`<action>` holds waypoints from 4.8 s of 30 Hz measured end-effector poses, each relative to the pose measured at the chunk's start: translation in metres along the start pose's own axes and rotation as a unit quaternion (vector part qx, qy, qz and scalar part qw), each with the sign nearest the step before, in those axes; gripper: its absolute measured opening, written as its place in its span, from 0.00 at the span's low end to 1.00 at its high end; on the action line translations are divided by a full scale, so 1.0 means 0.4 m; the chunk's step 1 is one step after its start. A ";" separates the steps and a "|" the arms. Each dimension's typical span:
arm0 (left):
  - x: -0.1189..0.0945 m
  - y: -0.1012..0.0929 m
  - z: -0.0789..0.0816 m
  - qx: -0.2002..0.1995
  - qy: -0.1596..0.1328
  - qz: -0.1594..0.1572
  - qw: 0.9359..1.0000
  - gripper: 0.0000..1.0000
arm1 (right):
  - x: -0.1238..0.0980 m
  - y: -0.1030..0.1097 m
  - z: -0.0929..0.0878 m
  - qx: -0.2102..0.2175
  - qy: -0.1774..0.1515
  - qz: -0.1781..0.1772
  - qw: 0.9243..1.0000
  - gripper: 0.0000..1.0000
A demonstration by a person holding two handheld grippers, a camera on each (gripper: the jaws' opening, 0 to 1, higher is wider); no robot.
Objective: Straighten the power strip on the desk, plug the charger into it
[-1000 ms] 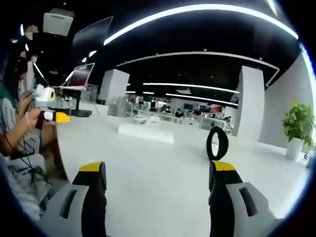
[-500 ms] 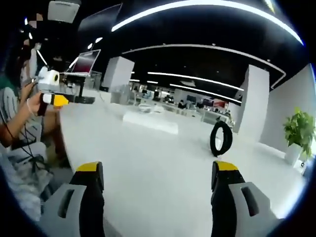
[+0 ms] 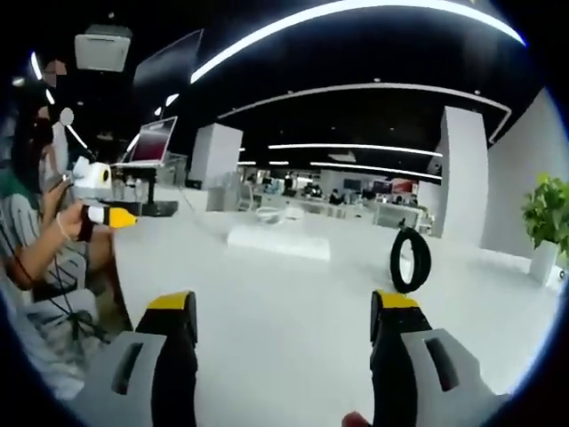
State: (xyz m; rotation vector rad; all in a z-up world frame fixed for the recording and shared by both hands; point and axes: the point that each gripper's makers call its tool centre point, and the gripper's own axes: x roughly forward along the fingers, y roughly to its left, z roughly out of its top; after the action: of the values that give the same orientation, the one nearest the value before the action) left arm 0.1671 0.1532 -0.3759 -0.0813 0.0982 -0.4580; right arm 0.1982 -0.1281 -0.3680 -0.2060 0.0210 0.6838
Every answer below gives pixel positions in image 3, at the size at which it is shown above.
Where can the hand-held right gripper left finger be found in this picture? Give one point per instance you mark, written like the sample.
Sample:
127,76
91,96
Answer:
133,382

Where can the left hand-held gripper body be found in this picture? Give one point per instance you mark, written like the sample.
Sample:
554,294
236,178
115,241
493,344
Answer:
91,180

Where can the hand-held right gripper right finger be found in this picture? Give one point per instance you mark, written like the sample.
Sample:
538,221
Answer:
427,382

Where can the white desk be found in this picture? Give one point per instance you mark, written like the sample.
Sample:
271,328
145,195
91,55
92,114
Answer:
284,311

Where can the person's left hand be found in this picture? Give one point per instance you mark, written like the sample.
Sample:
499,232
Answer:
75,224

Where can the person's right hand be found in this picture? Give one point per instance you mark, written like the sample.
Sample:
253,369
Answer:
355,420

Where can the black laptop stand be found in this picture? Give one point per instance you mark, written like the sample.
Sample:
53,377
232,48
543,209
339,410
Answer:
153,195

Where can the round disc on rod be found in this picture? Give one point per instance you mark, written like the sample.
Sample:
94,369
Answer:
66,115

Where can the open laptop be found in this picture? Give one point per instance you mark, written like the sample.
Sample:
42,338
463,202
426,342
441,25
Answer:
151,142

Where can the person's head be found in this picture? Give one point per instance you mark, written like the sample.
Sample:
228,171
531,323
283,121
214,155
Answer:
29,142

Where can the person's striped shirt torso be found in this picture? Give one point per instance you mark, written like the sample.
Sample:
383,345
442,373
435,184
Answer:
18,222

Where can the dark monitor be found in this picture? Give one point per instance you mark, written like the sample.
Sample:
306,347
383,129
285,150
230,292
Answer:
166,71

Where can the ceiling air conditioner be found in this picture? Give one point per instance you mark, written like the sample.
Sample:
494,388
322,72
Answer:
103,46

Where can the small white device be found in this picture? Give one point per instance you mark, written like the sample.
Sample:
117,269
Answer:
562,273

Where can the background office workstations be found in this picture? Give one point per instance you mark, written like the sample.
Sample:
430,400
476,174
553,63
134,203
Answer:
338,195

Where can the green potted plant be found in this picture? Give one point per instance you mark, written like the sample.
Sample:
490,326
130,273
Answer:
549,213

